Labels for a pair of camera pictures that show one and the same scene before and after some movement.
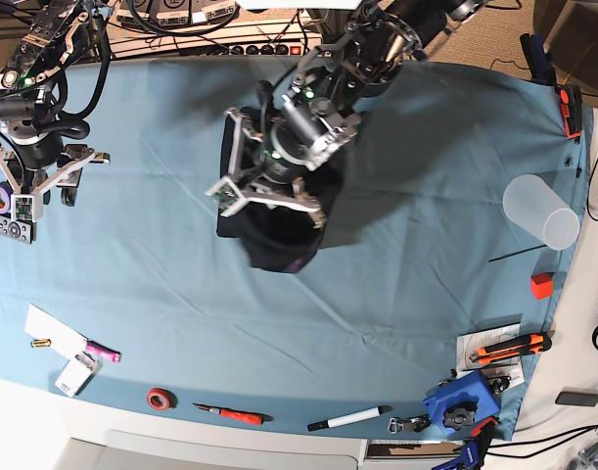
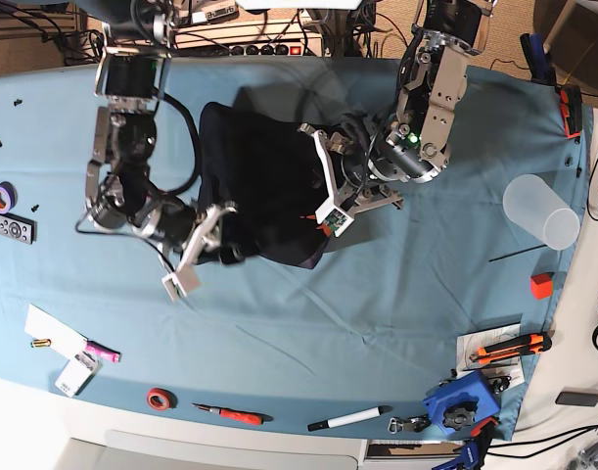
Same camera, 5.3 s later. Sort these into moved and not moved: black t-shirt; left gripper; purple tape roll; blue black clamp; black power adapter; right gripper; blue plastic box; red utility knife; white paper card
Moved: black t-shirt; left gripper; right gripper
Not moved: blue plastic box; red utility knife; blue black clamp; black power adapter; white paper card; purple tape roll
